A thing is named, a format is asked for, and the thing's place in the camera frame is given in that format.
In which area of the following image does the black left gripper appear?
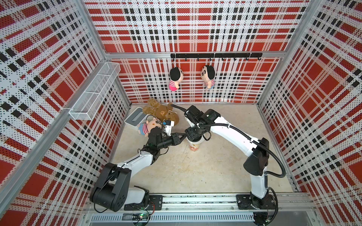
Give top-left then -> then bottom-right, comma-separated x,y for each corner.
157,133 -> 187,150

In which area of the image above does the printed paper milk tea cup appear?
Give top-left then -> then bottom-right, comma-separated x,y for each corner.
189,141 -> 202,152

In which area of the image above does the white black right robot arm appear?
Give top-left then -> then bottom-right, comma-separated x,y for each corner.
183,105 -> 286,209

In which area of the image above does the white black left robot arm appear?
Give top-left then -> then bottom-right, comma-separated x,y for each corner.
90,127 -> 187,212

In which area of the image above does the brown capybara plush toy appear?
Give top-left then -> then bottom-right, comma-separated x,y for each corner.
142,98 -> 179,125

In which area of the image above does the striped shirt boy plush doll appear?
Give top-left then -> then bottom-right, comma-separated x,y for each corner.
137,117 -> 162,137

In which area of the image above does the white grey tissue box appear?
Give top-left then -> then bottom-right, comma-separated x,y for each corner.
125,107 -> 147,130

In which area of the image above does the blue hanging plush doll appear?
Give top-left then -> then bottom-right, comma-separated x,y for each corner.
201,65 -> 216,90

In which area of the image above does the pink hanging plush doll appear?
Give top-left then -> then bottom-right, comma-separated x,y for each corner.
169,67 -> 183,91

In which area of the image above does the green circuit board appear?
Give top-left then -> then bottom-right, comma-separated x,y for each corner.
122,213 -> 149,221

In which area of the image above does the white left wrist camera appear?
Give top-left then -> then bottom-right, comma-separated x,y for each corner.
163,120 -> 174,136

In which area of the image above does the black wall hook rail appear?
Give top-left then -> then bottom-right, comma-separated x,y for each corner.
170,53 -> 263,59

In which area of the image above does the white wire mesh shelf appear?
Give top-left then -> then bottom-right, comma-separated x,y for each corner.
69,62 -> 120,121

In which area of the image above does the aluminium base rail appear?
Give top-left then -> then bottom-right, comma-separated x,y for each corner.
80,193 -> 323,226

